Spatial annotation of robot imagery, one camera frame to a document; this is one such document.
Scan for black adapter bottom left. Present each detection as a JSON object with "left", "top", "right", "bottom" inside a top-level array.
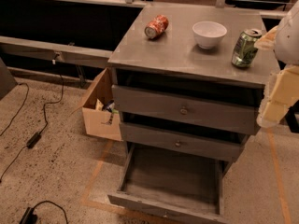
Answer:
[{"left": 19, "top": 200, "right": 68, "bottom": 224}]

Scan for green soda can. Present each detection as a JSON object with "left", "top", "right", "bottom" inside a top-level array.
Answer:
[{"left": 231, "top": 28, "right": 262, "bottom": 68}]

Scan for grey bottom drawer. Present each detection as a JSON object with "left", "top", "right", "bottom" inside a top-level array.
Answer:
[{"left": 108, "top": 144, "right": 229, "bottom": 224}]

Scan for black power adapter with cable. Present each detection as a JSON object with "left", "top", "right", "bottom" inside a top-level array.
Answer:
[{"left": 0, "top": 77, "right": 64, "bottom": 183}]

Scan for grey top drawer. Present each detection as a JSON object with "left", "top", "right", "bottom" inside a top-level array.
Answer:
[{"left": 112, "top": 85, "right": 259, "bottom": 134}]

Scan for grey middle drawer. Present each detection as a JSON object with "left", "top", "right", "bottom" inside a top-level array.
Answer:
[{"left": 120, "top": 123, "right": 249, "bottom": 161}]

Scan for grey metal rail frame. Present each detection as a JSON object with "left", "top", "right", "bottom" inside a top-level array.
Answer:
[{"left": 1, "top": 0, "right": 295, "bottom": 66}]

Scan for grey drawer cabinet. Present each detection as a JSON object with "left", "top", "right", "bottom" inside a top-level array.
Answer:
[{"left": 107, "top": 4, "right": 281, "bottom": 173}]

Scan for red soda can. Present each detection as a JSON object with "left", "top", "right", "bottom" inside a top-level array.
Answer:
[{"left": 144, "top": 15, "right": 169, "bottom": 39}]

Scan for cardboard box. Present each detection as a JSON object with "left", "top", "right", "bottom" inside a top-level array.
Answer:
[{"left": 74, "top": 68, "right": 121, "bottom": 141}]

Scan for items inside cardboard box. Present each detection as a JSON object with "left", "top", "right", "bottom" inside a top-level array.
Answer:
[{"left": 95, "top": 99, "right": 119, "bottom": 125}]

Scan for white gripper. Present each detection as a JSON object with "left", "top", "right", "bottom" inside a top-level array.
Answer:
[{"left": 254, "top": 0, "right": 299, "bottom": 128}]

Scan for white bowl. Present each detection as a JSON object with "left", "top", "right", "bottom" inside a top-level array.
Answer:
[{"left": 192, "top": 21, "right": 227, "bottom": 49}]

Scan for grey drawer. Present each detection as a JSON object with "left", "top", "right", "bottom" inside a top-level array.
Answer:
[
  {"left": 112, "top": 85, "right": 259, "bottom": 134},
  {"left": 108, "top": 144, "right": 229, "bottom": 224},
  {"left": 120, "top": 123, "right": 249, "bottom": 161}
]

